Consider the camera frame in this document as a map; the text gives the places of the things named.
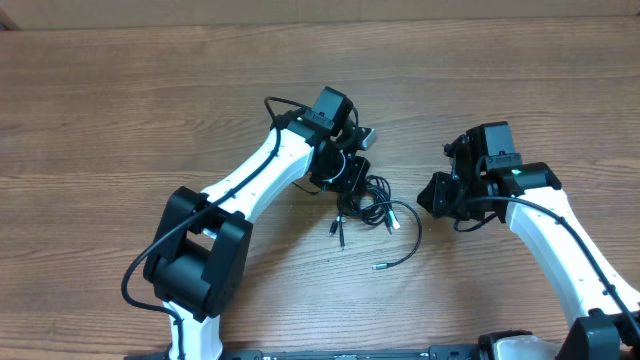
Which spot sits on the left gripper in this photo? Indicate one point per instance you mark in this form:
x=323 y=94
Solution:
x=355 y=180

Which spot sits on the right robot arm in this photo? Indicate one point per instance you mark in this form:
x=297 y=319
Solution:
x=601 y=309

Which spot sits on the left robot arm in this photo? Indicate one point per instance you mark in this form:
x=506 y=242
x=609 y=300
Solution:
x=202 y=241

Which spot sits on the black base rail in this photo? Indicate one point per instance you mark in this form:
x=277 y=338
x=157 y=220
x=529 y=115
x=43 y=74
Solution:
x=345 y=355

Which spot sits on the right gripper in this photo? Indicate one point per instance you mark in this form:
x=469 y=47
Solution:
x=438 y=185

